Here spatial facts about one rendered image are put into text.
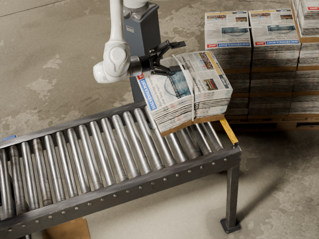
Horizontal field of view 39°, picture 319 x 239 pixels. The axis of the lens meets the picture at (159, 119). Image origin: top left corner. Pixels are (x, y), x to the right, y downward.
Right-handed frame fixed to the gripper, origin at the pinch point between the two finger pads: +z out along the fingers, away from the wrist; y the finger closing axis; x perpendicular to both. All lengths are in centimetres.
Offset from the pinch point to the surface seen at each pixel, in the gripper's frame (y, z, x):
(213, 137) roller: 47, 13, 16
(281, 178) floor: 123, 73, 10
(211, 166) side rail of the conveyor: 52, 7, 30
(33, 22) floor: 143, -66, -246
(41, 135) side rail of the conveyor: 55, -73, -20
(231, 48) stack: 44, 50, -44
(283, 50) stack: 45, 80, -33
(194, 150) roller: 48, 1, 20
